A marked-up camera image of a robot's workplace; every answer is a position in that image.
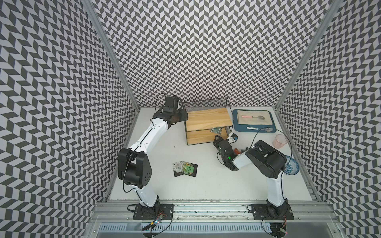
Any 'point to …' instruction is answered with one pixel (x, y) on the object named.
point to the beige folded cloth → (254, 117)
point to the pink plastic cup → (280, 141)
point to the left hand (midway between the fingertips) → (183, 115)
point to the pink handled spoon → (261, 117)
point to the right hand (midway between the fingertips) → (214, 137)
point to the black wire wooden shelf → (207, 119)
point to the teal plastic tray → (240, 128)
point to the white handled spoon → (268, 129)
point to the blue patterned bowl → (291, 167)
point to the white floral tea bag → (178, 166)
